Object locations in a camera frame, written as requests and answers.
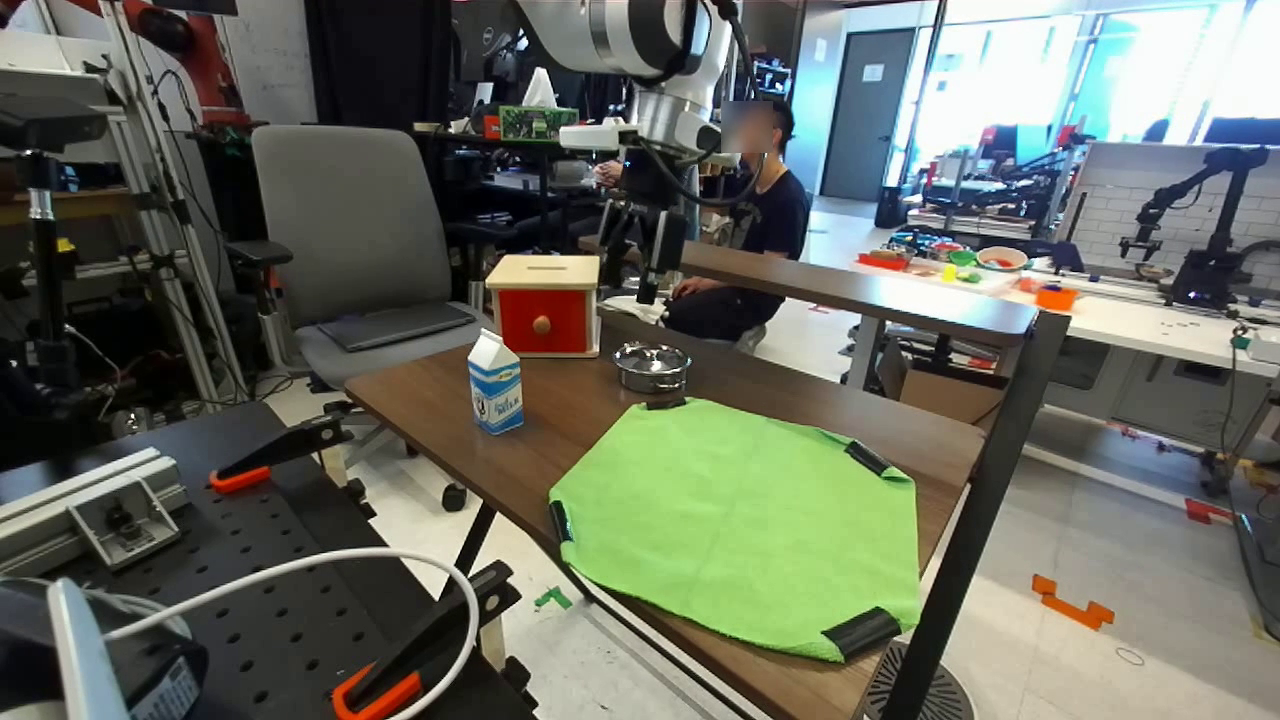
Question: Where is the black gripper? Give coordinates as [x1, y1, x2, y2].
[600, 143, 705, 310]

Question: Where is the green towel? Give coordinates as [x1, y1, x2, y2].
[542, 395, 928, 669]

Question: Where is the red wooden box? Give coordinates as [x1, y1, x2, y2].
[481, 254, 605, 362]

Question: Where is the person in dark shirt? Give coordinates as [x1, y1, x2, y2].
[661, 88, 815, 346]

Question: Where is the green tissue box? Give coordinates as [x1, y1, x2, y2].
[494, 65, 585, 150]

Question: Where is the brown wooden table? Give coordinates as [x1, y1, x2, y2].
[339, 310, 992, 720]

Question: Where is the white blue milk carton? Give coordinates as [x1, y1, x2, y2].
[463, 323, 527, 441]

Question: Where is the grey door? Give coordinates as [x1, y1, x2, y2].
[819, 26, 922, 204]

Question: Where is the grey office chair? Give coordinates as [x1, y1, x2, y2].
[222, 122, 491, 519]

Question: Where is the narrow black tape strip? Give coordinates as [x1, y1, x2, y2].
[838, 437, 911, 489]

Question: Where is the small black orange clamp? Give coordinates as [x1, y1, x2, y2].
[203, 413, 359, 501]

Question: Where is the large black tape strip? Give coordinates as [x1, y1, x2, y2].
[819, 604, 908, 666]

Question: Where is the large black orange clamp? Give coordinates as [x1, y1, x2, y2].
[326, 557, 524, 720]

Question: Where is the grey metal tripod stand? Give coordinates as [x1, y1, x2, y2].
[77, 0, 257, 408]

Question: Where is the white work table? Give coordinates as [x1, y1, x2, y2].
[851, 237, 1280, 384]

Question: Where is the orange floor tape mark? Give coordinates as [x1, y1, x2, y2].
[1026, 573, 1118, 635]

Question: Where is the red floor tape mark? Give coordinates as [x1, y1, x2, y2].
[1178, 495, 1239, 531]

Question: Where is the white grey device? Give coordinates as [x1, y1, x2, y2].
[0, 573, 211, 720]

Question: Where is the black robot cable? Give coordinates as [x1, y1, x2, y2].
[625, 118, 753, 230]

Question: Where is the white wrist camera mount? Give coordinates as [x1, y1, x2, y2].
[554, 122, 631, 158]

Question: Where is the white cable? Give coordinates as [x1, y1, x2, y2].
[99, 543, 489, 720]

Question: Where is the black metal post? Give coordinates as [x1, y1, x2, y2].
[876, 311, 1075, 720]

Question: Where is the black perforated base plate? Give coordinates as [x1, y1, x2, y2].
[0, 395, 539, 720]

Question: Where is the round black post base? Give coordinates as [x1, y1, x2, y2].
[857, 635, 981, 720]

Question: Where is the aluminium extrusion rail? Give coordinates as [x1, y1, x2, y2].
[0, 446, 189, 580]

